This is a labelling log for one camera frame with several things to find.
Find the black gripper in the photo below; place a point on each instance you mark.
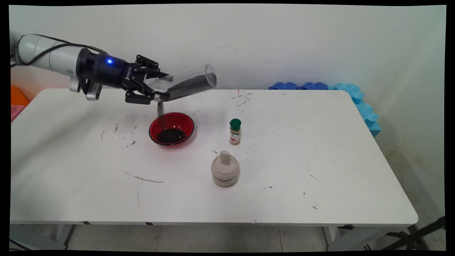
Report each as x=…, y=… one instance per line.
x=106, y=73

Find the clear jar with black seeds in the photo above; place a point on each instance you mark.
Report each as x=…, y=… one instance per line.
x=192, y=85

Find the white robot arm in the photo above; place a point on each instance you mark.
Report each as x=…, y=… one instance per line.
x=60, y=58

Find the red bowl with black seeds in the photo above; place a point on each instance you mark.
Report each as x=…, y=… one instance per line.
x=172, y=133

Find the spice bottle with green cap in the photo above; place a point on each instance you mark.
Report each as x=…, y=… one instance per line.
x=235, y=133

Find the beige ceramic lidded pot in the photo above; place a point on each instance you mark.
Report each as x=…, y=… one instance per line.
x=225, y=170

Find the orange foam block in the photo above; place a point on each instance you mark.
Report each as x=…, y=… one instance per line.
x=17, y=96

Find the pink foam block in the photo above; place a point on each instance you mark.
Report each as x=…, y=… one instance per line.
x=16, y=112

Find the dark blue foam mat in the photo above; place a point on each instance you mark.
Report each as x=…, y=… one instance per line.
x=286, y=86

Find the white table leg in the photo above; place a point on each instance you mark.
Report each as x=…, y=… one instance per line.
x=341, y=240
x=65, y=234

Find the light blue foam mat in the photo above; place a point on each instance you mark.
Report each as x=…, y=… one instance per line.
x=366, y=112

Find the black tripod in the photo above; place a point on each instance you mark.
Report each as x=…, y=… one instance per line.
x=412, y=240

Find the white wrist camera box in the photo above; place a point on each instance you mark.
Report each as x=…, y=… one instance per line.
x=93, y=93

